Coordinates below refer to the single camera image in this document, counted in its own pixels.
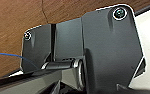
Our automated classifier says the thin blue cable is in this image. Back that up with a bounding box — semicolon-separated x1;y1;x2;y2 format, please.
0;51;36;68

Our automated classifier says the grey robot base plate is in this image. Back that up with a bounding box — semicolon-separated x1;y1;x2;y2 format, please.
20;3;147;93

